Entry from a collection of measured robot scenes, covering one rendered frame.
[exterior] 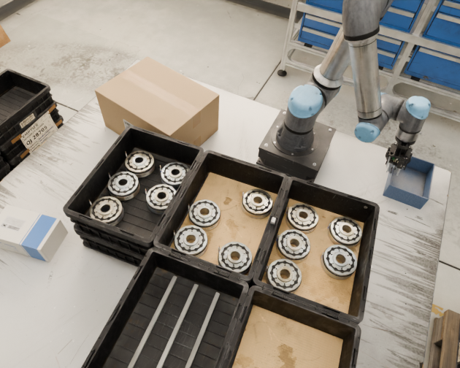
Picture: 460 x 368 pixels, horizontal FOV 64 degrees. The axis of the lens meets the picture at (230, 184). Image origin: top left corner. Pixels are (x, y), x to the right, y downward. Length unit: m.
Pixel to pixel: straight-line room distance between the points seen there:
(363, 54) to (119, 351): 1.05
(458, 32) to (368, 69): 1.69
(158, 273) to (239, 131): 0.79
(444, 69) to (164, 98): 2.02
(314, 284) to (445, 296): 1.29
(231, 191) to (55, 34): 2.82
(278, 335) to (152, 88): 1.03
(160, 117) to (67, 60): 2.09
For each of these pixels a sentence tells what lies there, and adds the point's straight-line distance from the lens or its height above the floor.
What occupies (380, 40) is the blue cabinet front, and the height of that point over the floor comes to 0.50.
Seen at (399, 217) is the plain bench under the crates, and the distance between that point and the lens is 1.56.
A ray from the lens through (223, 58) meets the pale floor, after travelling 3.33.
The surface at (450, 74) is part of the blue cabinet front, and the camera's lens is 2.98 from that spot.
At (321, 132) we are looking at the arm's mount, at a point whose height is 0.81.
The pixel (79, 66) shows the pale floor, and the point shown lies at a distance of 3.36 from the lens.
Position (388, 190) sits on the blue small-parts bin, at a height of 0.74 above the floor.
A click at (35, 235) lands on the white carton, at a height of 0.79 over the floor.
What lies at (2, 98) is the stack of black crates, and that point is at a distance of 2.40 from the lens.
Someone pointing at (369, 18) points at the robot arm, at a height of 1.37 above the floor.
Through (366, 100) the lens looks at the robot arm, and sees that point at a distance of 1.24.
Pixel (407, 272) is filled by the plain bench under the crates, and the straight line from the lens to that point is 1.45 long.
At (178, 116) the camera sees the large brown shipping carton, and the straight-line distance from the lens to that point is 1.44.
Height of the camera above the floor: 1.87
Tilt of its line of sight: 53 degrees down
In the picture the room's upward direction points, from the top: 5 degrees clockwise
